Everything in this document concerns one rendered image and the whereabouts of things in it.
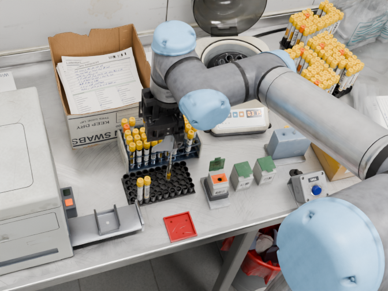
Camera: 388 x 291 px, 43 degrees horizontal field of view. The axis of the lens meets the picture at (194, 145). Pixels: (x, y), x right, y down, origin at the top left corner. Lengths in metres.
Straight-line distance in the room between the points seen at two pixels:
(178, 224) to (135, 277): 0.90
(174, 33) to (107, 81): 0.58
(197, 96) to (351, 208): 0.36
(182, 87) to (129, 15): 0.72
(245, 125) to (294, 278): 0.85
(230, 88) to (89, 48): 0.71
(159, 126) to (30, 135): 0.25
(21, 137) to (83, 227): 0.29
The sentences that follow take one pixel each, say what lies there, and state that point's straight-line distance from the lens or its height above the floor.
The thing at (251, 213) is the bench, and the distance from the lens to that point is 1.27.
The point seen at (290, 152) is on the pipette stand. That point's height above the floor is 0.91.
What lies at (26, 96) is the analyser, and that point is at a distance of 1.07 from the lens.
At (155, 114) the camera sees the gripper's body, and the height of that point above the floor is 1.21.
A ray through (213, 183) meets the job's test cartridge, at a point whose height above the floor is 0.95.
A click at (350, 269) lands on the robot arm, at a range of 0.51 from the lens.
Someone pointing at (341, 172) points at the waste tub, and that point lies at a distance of 1.36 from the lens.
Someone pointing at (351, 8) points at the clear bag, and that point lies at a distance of 1.71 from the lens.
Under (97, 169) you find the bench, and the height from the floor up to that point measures 0.87.
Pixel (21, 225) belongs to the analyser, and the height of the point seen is 1.09.
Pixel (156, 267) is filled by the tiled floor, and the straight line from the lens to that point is 2.12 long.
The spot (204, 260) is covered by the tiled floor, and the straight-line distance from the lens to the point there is 2.15.
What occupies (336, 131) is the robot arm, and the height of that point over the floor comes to 1.46.
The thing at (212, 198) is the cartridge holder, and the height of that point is 0.90.
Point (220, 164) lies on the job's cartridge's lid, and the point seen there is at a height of 0.97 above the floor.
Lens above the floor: 1.98
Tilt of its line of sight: 55 degrees down
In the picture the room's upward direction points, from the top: 11 degrees clockwise
